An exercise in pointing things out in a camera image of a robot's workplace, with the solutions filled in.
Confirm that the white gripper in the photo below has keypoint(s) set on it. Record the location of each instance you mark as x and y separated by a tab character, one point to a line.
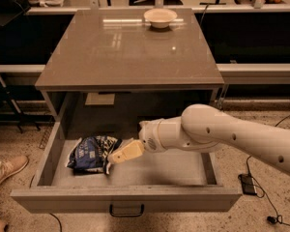
149	133

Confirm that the blue chip bag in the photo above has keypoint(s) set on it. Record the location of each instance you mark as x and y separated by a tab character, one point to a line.
89	155

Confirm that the grey cabinet with glossy top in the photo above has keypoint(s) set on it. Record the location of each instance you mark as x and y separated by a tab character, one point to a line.
112	70

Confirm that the black drawer handle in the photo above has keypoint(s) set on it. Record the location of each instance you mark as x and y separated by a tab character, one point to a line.
126	212

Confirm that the black tripod stand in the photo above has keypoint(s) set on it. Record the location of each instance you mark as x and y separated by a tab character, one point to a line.
22	118

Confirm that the black power adapter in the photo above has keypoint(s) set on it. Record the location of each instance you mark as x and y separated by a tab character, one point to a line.
247	184

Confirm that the white ceramic bowl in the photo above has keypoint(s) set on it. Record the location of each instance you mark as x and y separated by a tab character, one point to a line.
159	17

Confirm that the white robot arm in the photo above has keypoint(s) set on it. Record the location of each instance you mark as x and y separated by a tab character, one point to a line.
201	128

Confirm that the open grey top drawer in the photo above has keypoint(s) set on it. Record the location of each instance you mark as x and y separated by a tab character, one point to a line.
174	181

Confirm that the tan leather shoe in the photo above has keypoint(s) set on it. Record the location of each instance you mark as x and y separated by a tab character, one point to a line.
10	167

